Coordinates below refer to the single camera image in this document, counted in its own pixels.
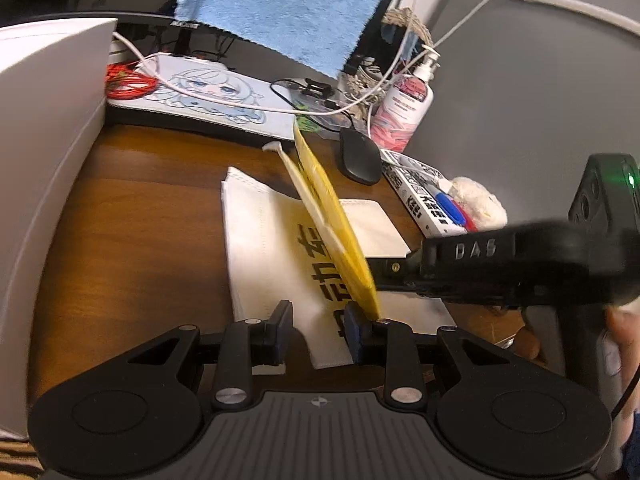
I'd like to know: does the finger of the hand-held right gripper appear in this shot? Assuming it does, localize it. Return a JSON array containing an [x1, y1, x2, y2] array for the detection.
[[367, 247, 424, 294]]

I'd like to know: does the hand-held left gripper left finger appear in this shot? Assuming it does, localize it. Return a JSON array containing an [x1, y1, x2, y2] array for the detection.
[[127, 300, 294, 409]]

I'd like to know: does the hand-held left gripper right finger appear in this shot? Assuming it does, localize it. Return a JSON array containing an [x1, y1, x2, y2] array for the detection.
[[345, 305, 507, 408]]

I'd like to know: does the white and yellow shopping bag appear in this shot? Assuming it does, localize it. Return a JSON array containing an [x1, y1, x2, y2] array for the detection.
[[221, 122, 457, 371]]

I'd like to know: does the person's right hand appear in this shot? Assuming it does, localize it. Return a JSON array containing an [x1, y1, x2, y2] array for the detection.
[[515, 300, 640, 378]]

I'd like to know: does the black and white box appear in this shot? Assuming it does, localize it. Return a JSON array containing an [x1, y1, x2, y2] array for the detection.
[[380, 149, 476, 238]]

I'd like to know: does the blue pen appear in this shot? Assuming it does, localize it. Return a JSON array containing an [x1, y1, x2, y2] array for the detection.
[[432, 191, 468, 226]]

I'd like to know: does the white plush toy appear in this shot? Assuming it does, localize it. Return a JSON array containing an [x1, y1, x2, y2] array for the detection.
[[450, 176, 508, 233]]

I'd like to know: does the black computer mouse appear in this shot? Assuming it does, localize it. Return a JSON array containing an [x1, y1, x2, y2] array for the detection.
[[339, 127, 385, 186]]

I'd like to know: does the grey refrigerator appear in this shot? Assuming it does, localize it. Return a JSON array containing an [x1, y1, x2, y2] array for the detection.
[[400, 0, 640, 376]]

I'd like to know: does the pink label pump bottle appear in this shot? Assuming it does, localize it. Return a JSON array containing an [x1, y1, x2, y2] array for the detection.
[[370, 45, 441, 153]]

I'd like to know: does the cartoon print mouse pad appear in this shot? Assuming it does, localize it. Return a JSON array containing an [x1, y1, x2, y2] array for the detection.
[[107, 52, 301, 138]]

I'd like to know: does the blue fluffy towel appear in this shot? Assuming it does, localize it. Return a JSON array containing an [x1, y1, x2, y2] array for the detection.
[[174, 0, 408, 78]]

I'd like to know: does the striped brown cloth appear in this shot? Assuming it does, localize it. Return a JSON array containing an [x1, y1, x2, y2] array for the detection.
[[0, 437, 46, 480]]

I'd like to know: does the white cardboard box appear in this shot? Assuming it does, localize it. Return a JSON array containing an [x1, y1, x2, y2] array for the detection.
[[0, 17, 119, 441]]

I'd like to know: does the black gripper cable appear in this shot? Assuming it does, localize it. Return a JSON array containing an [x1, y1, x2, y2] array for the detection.
[[612, 375, 640, 418]]

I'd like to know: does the white cable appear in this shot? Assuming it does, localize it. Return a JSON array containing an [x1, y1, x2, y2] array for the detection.
[[112, 0, 506, 133]]

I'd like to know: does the black cable with clip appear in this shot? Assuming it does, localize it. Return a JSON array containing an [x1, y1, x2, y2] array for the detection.
[[270, 77, 361, 131]]

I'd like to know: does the white refrigerator handle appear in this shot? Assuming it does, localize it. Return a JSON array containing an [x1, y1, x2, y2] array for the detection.
[[502, 0, 640, 36]]

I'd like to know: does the woven rope basket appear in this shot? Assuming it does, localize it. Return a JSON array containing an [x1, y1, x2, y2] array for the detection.
[[337, 7, 433, 106]]

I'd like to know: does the red cable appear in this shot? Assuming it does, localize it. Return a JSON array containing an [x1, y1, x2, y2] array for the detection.
[[105, 62, 157, 101]]

